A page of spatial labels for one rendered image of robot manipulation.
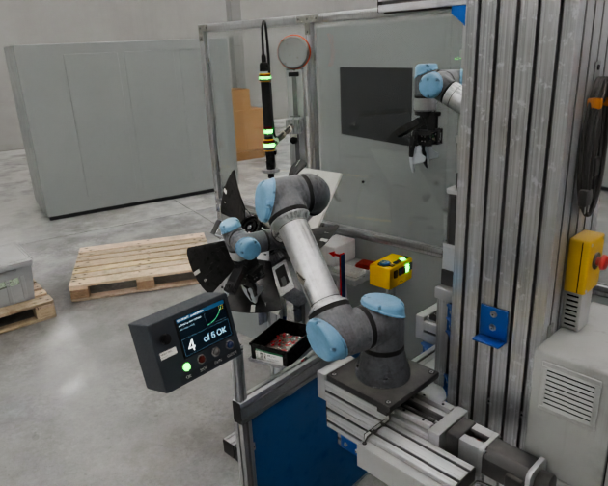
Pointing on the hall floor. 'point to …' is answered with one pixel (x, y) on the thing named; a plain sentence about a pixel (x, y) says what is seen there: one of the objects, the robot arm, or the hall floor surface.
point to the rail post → (246, 453)
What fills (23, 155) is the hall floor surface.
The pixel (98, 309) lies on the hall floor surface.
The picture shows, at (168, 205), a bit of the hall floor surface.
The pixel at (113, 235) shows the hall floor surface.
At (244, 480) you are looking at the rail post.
